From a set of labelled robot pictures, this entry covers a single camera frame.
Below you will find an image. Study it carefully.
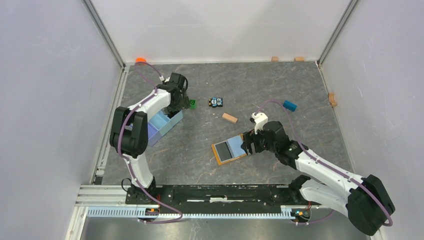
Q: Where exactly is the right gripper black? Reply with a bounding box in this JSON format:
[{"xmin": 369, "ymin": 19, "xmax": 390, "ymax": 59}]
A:
[{"xmin": 240, "ymin": 127, "xmax": 278, "ymax": 157}]

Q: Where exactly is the orange card holder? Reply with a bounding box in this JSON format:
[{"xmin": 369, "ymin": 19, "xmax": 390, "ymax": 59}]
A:
[{"xmin": 211, "ymin": 134, "xmax": 247, "ymax": 166}]

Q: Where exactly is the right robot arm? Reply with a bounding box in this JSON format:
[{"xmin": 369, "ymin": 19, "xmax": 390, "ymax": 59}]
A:
[{"xmin": 241, "ymin": 121, "xmax": 396, "ymax": 236}]

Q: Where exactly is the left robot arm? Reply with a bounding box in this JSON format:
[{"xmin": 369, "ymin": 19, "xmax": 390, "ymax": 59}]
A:
[{"xmin": 109, "ymin": 72, "xmax": 191, "ymax": 204}]

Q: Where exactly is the green toy brick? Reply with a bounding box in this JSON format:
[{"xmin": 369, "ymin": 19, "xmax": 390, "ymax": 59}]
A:
[{"xmin": 189, "ymin": 99, "xmax": 197, "ymax": 110}]

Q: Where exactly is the small toy car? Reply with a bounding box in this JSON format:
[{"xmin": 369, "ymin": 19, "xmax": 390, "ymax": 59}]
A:
[{"xmin": 208, "ymin": 97, "xmax": 223, "ymax": 108}]

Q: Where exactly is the blue three-compartment tray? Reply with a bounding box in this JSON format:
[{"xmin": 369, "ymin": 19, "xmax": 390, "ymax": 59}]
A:
[{"xmin": 147, "ymin": 110, "xmax": 183, "ymax": 147}]

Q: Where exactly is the orange round cap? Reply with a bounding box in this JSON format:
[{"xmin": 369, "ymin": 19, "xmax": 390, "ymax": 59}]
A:
[{"xmin": 135, "ymin": 57, "xmax": 147, "ymax": 64}]

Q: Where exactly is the blue toy brick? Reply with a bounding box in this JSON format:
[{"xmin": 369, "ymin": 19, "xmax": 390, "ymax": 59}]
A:
[{"xmin": 282, "ymin": 100, "xmax": 297, "ymax": 112}]

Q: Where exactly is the curved wooden piece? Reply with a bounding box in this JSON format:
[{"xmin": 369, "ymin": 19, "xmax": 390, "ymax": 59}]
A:
[{"xmin": 328, "ymin": 92, "xmax": 338, "ymax": 108}]

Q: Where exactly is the small wooden block right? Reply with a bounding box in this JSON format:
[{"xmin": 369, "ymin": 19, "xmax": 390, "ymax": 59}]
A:
[{"xmin": 294, "ymin": 56, "xmax": 305, "ymax": 62}]

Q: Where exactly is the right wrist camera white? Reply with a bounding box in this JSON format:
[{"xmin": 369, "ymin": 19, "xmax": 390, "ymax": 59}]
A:
[{"xmin": 251, "ymin": 112, "xmax": 268, "ymax": 134}]

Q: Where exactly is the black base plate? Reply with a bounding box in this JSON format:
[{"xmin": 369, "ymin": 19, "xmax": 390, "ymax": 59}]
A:
[{"xmin": 124, "ymin": 184, "xmax": 318, "ymax": 215}]

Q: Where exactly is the aluminium frame rail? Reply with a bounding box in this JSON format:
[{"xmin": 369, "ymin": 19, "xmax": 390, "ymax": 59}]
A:
[{"xmin": 74, "ymin": 184, "xmax": 133, "ymax": 208}]

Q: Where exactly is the light blue cable duct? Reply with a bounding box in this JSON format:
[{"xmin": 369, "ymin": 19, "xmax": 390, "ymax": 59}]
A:
[{"xmin": 87, "ymin": 206, "xmax": 295, "ymax": 220}]

